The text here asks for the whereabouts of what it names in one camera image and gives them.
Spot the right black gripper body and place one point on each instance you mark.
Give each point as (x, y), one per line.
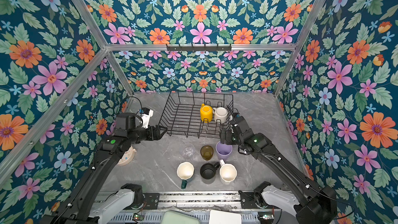
(231, 139)

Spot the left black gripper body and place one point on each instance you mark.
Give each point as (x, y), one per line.
(145, 134)

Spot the white mug red inside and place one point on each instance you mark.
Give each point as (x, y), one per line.
(220, 114)

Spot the yellow mug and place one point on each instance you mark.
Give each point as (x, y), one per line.
(206, 113)

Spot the clear glass cup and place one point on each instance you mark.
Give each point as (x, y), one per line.
(188, 152)

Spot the black wire dish rack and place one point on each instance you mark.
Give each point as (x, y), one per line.
(181, 114)

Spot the cream mug green handle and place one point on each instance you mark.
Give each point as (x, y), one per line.
(185, 172)

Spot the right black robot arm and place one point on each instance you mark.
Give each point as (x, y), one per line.
(305, 199)

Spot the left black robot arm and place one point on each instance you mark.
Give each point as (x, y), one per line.
(129, 130)

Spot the lilac plastic cup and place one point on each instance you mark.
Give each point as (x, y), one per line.
(223, 151)

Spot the olive tinted glass cup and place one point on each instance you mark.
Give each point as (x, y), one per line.
(207, 152)

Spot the cream plate at left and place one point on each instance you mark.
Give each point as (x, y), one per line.
(127, 157)

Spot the white fluted mug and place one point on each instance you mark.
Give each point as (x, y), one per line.
(227, 172)

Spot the black mug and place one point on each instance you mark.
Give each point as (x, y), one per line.
(208, 170)

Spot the white box front edge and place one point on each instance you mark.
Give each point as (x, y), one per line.
(221, 217)

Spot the pale green tray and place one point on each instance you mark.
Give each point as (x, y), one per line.
(172, 217)

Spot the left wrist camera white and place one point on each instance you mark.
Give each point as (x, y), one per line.
(146, 114)

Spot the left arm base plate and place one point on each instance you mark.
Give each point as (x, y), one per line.
(150, 202)

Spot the aluminium front rail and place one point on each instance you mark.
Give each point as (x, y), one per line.
(196, 201)

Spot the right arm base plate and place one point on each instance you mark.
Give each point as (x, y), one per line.
(248, 200)

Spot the black wall hook rail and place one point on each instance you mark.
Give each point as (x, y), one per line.
(194, 48)

